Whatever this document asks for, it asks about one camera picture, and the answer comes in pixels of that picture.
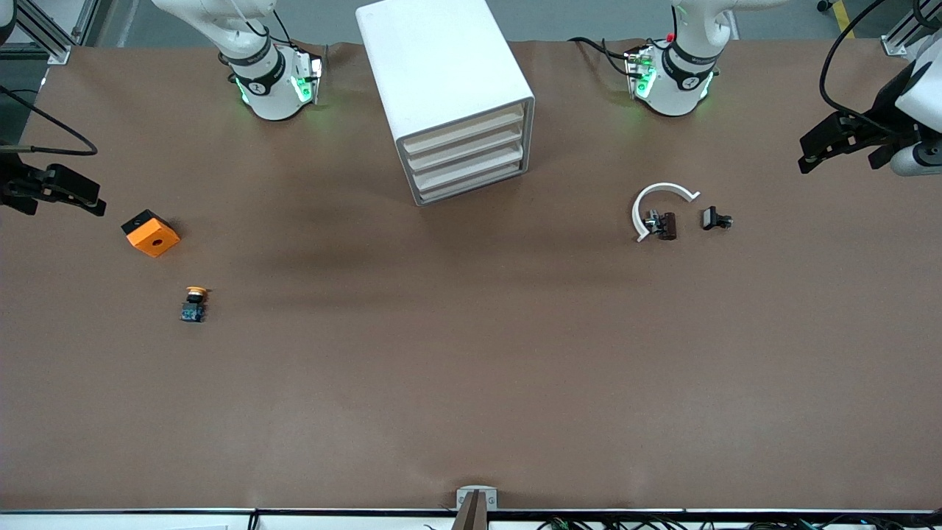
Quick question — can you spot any white plastic drawer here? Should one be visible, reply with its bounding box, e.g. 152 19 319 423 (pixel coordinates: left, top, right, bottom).
402 103 526 156
412 155 528 205
408 138 526 188
405 121 526 172

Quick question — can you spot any white drawer cabinet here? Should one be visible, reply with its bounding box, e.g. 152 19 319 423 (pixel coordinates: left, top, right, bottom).
355 0 536 207

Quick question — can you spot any orange box with hole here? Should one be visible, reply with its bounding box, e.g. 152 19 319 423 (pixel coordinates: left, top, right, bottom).
121 210 181 258

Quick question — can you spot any white curved plastic piece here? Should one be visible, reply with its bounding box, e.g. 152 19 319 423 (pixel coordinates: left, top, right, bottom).
631 183 700 242

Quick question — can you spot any brown table cover sheet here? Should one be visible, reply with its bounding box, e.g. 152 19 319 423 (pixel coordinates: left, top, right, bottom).
0 38 942 512

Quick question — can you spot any aluminium frame profile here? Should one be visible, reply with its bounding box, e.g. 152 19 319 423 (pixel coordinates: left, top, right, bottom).
0 0 96 66
882 0 942 57

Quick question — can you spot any yellow push button switch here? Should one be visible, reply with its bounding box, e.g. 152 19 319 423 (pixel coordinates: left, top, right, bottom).
180 286 209 323

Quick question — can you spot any black left arm base cable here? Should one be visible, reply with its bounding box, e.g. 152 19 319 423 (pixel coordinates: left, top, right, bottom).
570 37 637 78

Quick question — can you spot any black arm base cable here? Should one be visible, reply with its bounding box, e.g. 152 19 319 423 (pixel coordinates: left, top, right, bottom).
272 9 328 60
570 37 637 78

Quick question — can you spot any black right arm base cable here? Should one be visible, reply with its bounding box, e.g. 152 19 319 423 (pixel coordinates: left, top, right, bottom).
272 9 328 60

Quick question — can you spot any white table edge rail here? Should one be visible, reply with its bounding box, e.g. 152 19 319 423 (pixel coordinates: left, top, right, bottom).
0 508 942 530

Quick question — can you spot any black cable bundle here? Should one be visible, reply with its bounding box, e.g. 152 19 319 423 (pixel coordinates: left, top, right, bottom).
537 515 942 530

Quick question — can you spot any grey metal mount bracket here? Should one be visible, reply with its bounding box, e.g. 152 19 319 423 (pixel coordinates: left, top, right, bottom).
456 486 498 512

